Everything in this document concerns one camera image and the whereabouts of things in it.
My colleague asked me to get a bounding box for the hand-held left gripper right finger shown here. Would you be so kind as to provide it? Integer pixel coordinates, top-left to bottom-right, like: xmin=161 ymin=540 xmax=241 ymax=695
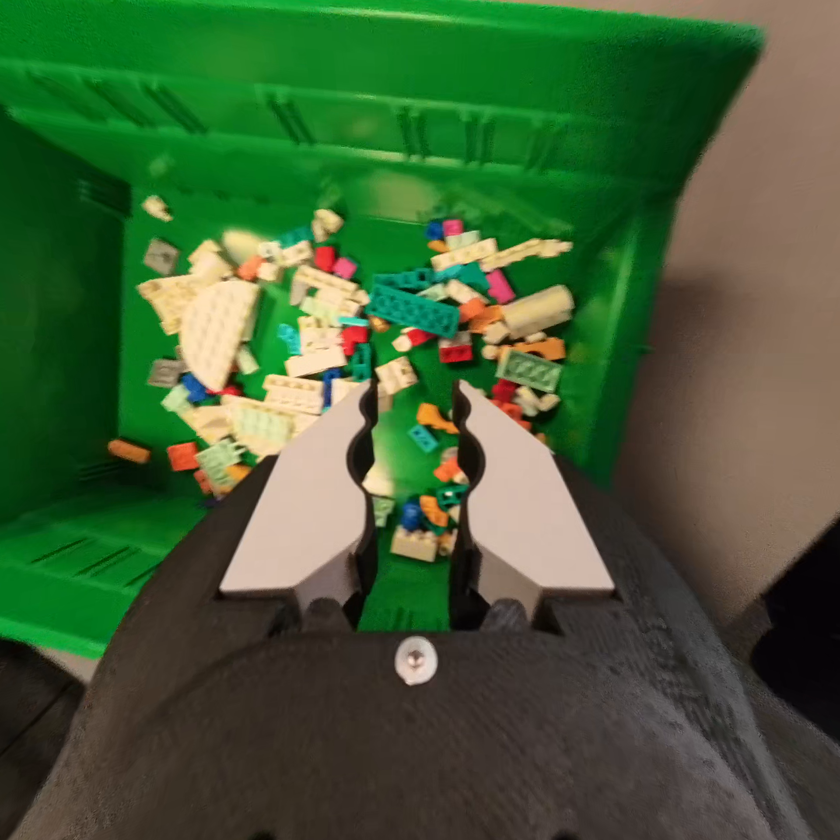
xmin=449 ymin=381 xmax=616 ymax=627

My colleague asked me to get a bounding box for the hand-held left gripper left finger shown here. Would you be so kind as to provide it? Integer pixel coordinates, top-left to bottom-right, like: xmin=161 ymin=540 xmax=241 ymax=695
xmin=218 ymin=382 xmax=379 ymax=627

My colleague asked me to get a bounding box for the pile of lego bricks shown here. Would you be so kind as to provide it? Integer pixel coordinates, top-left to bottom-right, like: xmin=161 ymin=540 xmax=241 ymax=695
xmin=108 ymin=193 xmax=577 ymax=565

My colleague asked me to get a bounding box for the green plastic bin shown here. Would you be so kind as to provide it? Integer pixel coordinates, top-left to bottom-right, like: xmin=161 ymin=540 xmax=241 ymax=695
xmin=0 ymin=0 xmax=769 ymax=660

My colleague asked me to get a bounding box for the person's dark clothing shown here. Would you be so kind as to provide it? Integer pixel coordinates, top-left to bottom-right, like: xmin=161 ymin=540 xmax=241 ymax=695
xmin=748 ymin=518 xmax=840 ymax=713

